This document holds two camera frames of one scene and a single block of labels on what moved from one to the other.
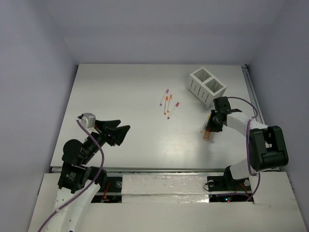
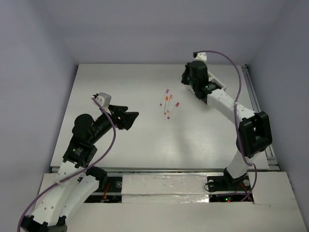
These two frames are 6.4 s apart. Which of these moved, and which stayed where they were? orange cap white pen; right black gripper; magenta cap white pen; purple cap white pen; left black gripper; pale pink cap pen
Moved: right black gripper; left black gripper
Stayed: magenta cap white pen; pale pink cap pen; orange cap white pen; purple cap white pen
